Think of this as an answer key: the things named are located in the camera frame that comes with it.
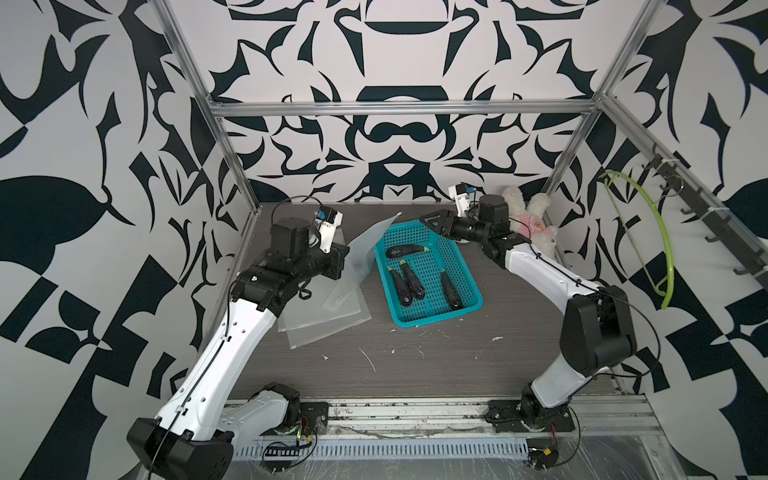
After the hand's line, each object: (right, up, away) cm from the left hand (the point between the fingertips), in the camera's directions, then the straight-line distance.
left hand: (343, 243), depth 72 cm
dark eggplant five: (+31, -17, +20) cm, 40 cm away
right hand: (+20, +7, +10) cm, 24 cm away
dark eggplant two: (+16, -16, +20) cm, 30 cm away
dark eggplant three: (+19, -14, +22) cm, 32 cm away
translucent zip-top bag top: (+3, -5, +6) cm, 8 cm away
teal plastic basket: (+22, -11, +28) cm, 38 cm away
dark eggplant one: (+17, -3, +32) cm, 36 cm away
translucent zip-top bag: (-9, -18, +21) cm, 29 cm away
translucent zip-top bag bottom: (-11, -26, +16) cm, 33 cm away
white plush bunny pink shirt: (+58, +8, +32) cm, 66 cm away
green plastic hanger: (+72, -10, -5) cm, 73 cm away
